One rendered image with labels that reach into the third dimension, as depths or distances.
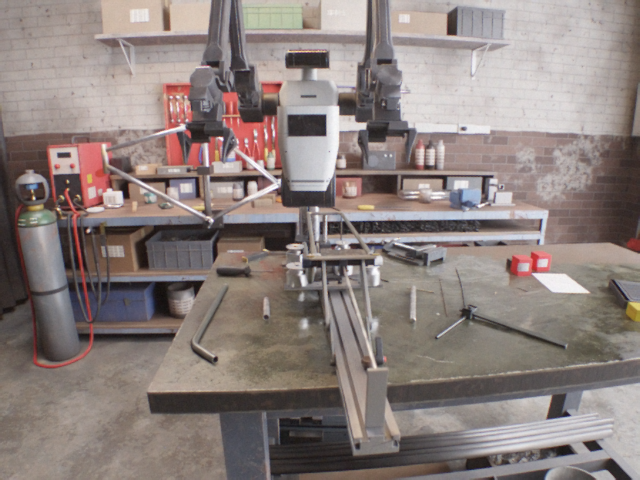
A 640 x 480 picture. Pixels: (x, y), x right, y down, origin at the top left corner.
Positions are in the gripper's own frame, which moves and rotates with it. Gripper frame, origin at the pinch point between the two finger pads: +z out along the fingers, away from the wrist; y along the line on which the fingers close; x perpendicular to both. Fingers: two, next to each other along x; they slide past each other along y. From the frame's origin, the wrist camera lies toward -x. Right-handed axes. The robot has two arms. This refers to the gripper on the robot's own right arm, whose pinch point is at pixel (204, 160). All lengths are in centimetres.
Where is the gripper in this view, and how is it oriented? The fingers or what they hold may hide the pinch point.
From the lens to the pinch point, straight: 103.2
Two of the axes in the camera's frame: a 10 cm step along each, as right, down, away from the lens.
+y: 10.0, 0.1, -0.3
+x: 0.2, 2.6, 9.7
